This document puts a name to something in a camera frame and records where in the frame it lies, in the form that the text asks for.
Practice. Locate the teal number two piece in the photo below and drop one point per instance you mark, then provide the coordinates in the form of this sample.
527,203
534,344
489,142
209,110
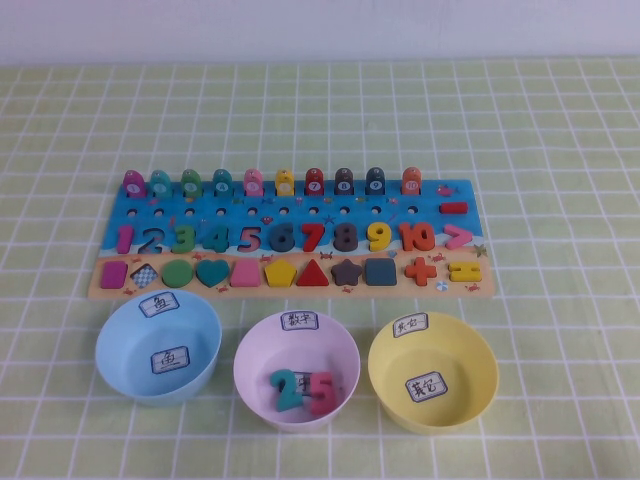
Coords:
287,400

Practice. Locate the red number seven piece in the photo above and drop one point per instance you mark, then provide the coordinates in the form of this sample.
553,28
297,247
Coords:
316,235

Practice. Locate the brown number eight piece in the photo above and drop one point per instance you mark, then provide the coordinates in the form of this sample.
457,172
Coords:
345,246

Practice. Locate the grey number six piece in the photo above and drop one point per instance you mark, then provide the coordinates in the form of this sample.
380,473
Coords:
284,244

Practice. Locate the red triangle piece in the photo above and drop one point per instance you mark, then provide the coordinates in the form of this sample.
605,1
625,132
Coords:
313,277

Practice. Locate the colourful wooden puzzle board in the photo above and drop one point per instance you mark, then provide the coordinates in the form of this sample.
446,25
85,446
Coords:
350,215

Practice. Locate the brown star piece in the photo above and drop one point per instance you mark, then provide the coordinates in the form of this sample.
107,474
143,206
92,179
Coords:
346,273

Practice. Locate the yellow pentagon piece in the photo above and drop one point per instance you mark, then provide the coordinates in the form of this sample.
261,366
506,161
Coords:
281,275

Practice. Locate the yellow number nine piece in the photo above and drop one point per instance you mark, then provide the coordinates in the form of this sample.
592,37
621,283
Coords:
380,227

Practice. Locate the slate square piece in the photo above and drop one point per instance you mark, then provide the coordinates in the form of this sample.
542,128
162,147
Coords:
381,272

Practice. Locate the pink trapezoid piece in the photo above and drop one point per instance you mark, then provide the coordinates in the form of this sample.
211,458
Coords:
245,275

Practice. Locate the orange number ten piece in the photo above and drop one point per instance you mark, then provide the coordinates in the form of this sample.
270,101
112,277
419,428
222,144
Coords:
406,237

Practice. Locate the teal number four piece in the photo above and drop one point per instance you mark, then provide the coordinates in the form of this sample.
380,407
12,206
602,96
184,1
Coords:
220,244

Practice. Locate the orange plus sign piece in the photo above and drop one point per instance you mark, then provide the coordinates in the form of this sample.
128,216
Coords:
420,271

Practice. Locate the teal heart piece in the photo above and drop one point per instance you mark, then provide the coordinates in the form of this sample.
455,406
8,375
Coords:
212,272

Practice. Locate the light pink plastic bowl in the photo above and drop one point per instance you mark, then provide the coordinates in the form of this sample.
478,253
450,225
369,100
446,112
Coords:
260,350

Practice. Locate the green number three piece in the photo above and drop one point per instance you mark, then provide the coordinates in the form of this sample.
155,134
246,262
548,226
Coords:
186,246

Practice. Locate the red minus sign piece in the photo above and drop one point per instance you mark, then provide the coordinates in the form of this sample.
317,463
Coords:
453,207

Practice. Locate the pink greater-than sign piece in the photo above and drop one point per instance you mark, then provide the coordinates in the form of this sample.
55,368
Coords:
465,236

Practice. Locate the green circle piece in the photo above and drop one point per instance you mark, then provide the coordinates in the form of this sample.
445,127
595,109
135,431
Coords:
178,274

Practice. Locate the yellow equals sign piece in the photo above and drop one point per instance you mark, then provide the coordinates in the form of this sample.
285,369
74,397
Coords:
465,266

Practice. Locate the pink number five piece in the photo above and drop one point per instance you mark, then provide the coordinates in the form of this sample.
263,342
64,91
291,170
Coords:
324,397

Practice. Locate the yellow plastic bowl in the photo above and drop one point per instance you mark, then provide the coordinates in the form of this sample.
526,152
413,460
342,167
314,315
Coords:
465,360

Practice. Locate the magenta number one piece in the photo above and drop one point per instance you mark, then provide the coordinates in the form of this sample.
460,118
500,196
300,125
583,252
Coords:
126,240

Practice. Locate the magenta rectangle piece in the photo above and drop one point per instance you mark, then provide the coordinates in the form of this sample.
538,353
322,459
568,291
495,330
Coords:
111,275

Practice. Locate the light blue plastic bowl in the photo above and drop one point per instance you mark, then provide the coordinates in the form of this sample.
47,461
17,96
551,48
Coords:
125,360

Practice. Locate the red fish number seven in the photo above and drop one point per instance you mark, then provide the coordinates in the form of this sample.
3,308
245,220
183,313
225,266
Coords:
315,186

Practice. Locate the brown fish number eight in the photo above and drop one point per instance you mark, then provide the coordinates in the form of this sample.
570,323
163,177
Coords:
344,185

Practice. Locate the yellow fish number six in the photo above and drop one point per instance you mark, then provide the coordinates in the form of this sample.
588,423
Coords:
284,186

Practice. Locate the slate fish number nine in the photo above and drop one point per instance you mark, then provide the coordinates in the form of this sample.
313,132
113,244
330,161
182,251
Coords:
375,184

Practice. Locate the pink fish number five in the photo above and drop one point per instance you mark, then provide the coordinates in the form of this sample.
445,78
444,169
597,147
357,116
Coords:
253,186

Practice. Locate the orange fish number ten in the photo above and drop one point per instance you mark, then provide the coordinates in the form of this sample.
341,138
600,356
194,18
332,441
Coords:
412,183

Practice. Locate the blue-teal fish number four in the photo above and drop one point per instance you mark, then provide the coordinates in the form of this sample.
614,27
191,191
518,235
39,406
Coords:
222,186

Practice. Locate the green fish number three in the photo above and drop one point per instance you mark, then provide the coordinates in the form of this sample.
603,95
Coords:
190,186

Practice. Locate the teal fish number two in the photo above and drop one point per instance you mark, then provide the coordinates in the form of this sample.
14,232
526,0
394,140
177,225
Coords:
161,186

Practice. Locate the magenta fish number one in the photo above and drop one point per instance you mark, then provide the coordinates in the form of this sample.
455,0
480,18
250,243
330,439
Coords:
134,186

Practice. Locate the green grid tablecloth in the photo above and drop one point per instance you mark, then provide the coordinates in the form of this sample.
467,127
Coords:
500,125

